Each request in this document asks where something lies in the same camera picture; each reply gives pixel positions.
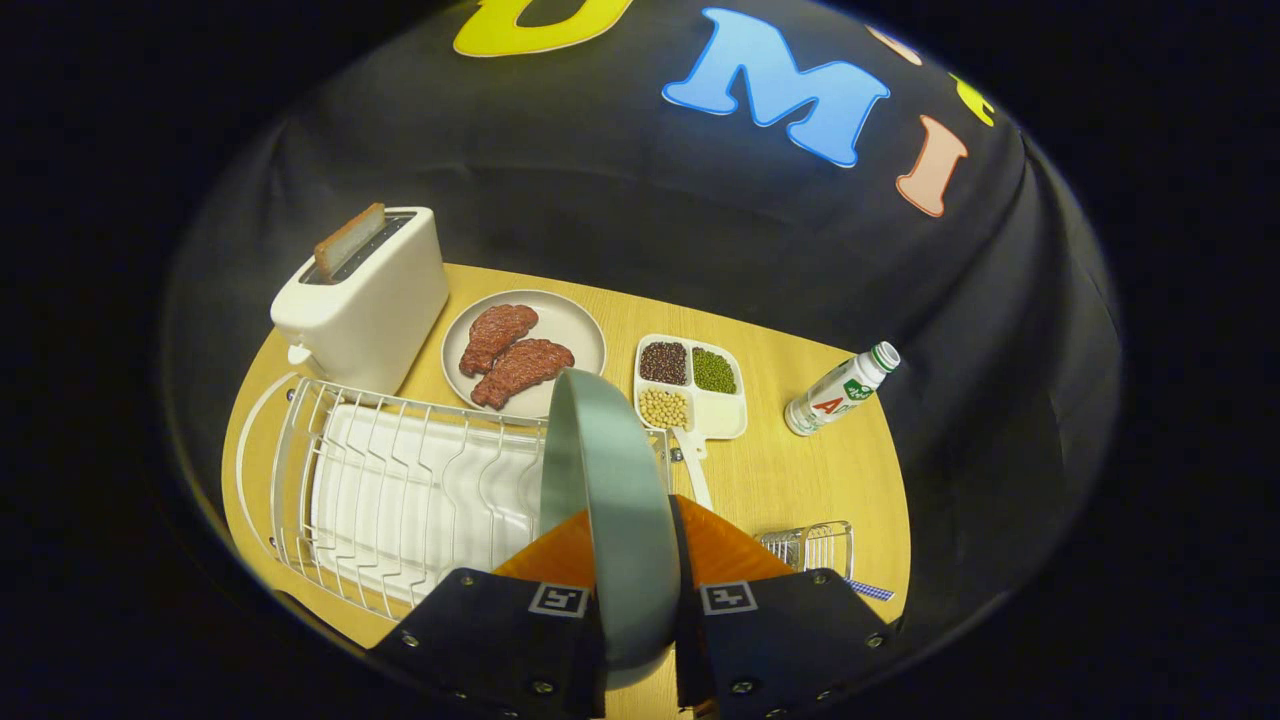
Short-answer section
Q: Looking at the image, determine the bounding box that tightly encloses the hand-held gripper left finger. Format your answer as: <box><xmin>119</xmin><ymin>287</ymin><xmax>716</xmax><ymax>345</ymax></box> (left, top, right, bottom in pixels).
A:
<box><xmin>368</xmin><ymin>508</ymin><xmax>608</xmax><ymax>720</ymax></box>

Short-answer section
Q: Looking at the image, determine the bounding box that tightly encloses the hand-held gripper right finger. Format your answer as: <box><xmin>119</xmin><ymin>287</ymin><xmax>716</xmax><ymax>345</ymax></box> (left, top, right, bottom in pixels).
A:
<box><xmin>668</xmin><ymin>494</ymin><xmax>894</xmax><ymax>720</ymax></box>

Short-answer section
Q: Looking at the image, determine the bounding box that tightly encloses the metal wire basket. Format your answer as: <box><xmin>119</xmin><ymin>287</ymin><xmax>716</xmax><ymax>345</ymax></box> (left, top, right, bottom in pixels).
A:
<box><xmin>758</xmin><ymin>520</ymin><xmax>856</xmax><ymax>583</ymax></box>

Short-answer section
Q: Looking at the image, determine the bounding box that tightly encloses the pale green plate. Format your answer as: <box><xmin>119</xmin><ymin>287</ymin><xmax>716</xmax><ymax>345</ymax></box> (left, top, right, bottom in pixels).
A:
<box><xmin>540</xmin><ymin>368</ymin><xmax>683</xmax><ymax>691</ymax></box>

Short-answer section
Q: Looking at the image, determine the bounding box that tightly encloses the white wire dish rack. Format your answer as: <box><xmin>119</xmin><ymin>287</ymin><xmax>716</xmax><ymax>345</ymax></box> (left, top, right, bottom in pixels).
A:
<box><xmin>236</xmin><ymin>372</ymin><xmax>673</xmax><ymax>623</ymax></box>

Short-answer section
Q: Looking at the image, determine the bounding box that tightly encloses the beige round plate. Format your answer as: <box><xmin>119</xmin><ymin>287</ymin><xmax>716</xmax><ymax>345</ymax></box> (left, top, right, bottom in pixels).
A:
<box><xmin>441</xmin><ymin>290</ymin><xmax>608</xmax><ymax>419</ymax></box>

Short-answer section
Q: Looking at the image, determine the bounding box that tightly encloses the white drip tray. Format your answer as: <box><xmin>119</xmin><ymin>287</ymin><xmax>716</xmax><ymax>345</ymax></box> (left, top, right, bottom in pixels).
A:
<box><xmin>310</xmin><ymin>402</ymin><xmax>549</xmax><ymax>606</ymax></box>

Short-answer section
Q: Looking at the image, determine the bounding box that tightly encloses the white compartment tray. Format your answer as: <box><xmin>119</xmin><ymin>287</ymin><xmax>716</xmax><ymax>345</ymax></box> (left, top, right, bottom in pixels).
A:
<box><xmin>633</xmin><ymin>333</ymin><xmax>748</xmax><ymax>511</ymax></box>

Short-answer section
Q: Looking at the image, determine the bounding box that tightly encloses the white green drink bottle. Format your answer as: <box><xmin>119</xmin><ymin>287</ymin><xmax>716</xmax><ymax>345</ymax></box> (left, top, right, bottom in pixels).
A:
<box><xmin>784</xmin><ymin>341</ymin><xmax>902</xmax><ymax>437</ymax></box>

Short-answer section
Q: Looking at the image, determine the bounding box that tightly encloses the pile of yellow beans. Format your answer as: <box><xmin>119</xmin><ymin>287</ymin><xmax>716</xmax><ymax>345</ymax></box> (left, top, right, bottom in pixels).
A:
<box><xmin>638</xmin><ymin>388</ymin><xmax>691</xmax><ymax>431</ymax></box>

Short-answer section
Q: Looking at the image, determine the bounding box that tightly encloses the brown meat steak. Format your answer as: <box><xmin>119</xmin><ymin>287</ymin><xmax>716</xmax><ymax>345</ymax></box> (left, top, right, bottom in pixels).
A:
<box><xmin>470</xmin><ymin>338</ymin><xmax>576</xmax><ymax>411</ymax></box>
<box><xmin>459</xmin><ymin>304</ymin><xmax>539</xmax><ymax>377</ymax></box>

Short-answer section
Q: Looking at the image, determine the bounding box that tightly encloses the pile of green beans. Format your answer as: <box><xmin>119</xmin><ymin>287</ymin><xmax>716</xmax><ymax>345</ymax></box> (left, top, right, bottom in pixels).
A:
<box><xmin>692</xmin><ymin>347</ymin><xmax>738</xmax><ymax>394</ymax></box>

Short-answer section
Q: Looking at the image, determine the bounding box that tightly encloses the pile of dark red beans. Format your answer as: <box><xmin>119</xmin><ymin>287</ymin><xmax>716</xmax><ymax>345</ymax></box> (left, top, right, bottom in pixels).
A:
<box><xmin>640</xmin><ymin>341</ymin><xmax>689</xmax><ymax>386</ymax></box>

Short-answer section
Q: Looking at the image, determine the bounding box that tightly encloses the white toaster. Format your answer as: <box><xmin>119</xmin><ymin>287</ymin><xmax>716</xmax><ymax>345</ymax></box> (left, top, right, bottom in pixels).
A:
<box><xmin>270</xmin><ymin>206</ymin><xmax>451</xmax><ymax>396</ymax></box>

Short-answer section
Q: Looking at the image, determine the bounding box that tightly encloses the bread slice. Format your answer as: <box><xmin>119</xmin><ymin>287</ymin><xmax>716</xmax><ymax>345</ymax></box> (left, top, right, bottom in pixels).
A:
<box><xmin>313</xmin><ymin>203</ymin><xmax>387</xmax><ymax>281</ymax></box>

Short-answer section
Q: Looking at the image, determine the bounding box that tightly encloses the black backdrop cloth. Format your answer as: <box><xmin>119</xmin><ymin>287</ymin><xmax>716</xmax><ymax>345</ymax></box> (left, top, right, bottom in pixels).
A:
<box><xmin>165</xmin><ymin>0</ymin><xmax>1121</xmax><ymax>651</ymax></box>

